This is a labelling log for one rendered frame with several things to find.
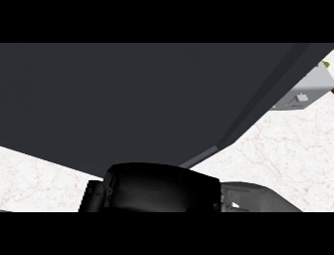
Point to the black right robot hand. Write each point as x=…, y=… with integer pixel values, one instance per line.
x=160, y=189

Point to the small green fruit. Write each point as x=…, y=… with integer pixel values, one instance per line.
x=325, y=64

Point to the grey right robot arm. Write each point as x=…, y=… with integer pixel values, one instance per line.
x=257, y=199

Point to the large dark grey door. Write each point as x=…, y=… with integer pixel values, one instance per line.
x=115, y=99

